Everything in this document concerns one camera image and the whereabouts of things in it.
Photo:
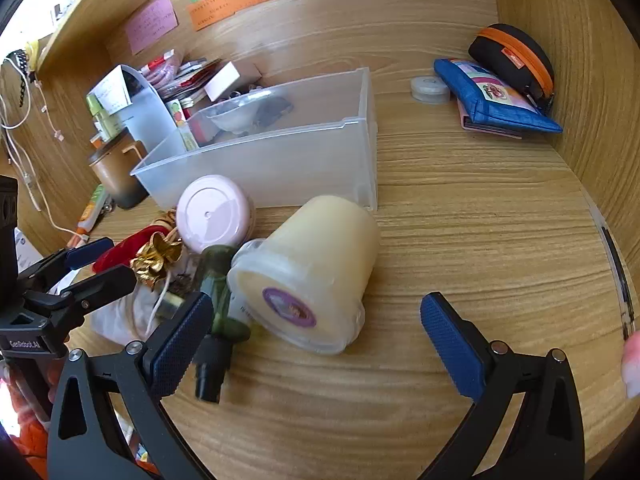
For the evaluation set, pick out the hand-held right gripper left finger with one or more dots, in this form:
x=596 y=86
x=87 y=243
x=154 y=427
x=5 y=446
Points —
x=180 y=345

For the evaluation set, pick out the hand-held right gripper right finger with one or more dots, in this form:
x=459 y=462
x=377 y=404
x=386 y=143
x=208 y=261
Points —
x=452 y=345

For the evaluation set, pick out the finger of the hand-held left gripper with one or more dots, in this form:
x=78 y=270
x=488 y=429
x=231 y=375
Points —
x=90 y=252
x=107 y=282

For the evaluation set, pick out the red pouch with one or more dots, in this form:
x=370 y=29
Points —
x=120 y=255

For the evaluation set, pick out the dark green glass bottle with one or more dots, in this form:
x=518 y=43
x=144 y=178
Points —
x=216 y=272

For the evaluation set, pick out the pink round case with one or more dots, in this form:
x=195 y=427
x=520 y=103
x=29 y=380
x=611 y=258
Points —
x=210 y=212

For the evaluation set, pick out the cream jar with clear lid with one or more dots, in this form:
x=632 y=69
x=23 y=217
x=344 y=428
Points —
x=320 y=245

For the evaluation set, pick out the translucent plastic storage bin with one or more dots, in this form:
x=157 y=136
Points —
x=300 y=160

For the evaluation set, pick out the person's left forearm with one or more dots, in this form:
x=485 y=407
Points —
x=22 y=410

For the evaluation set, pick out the wooden desktop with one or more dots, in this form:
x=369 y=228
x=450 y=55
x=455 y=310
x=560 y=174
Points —
x=450 y=210

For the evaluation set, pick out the person's right hand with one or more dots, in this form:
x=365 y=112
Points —
x=632 y=365

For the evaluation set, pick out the orange white tube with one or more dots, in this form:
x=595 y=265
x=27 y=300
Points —
x=90 y=210

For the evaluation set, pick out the gold ribbon bow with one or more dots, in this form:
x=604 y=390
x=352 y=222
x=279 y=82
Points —
x=155 y=260

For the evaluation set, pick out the white paper sheet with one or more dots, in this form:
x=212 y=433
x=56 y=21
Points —
x=27 y=255

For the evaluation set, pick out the brown ceramic mug with lid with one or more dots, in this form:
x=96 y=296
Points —
x=115 y=180

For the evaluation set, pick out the green spray bottle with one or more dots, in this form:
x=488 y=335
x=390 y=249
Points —
x=97 y=110

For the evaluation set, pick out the white paper box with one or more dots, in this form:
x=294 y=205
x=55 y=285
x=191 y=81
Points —
x=150 y=105

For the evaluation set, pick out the fruit sticker sheet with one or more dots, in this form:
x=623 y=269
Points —
x=176 y=115

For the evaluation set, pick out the white printed paper slip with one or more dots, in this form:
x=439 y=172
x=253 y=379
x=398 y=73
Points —
x=112 y=91

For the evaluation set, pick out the small glass bowl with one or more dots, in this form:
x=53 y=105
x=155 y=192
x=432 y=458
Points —
x=232 y=117

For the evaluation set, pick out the red snack packets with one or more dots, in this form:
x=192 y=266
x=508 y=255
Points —
x=175 y=72

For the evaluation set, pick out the small white box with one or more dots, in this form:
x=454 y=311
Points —
x=225 y=80

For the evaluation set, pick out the pink sticky note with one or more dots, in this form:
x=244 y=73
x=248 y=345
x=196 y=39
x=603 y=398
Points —
x=152 y=22

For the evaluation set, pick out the blue fabric pouch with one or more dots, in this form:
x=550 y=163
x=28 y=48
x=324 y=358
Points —
x=495 y=105

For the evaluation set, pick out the clear round small container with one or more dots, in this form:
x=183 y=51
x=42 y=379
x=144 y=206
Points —
x=430 y=89

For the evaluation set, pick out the black orange zip case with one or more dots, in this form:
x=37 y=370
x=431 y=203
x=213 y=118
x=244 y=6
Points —
x=505 y=55

